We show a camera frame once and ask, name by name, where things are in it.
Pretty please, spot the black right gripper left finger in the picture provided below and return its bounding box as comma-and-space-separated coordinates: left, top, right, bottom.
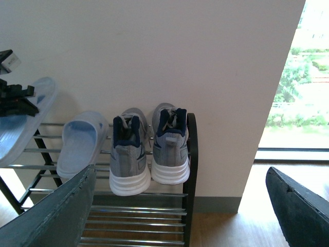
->
1, 165, 96, 246

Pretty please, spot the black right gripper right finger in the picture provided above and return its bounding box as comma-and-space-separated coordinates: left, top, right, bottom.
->
265, 167, 328, 246

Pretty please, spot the dark grey window frame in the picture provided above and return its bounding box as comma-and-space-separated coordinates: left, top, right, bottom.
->
254, 148, 328, 164

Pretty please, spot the grey knit sneaker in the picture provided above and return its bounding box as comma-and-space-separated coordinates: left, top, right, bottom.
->
151, 103, 190, 185
109, 108, 151, 197

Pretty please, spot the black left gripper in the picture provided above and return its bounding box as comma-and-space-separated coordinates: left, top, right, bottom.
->
1, 49, 39, 117

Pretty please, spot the light blue slipper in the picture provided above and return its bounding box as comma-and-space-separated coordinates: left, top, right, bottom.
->
57, 111, 109, 179
1, 77, 58, 168

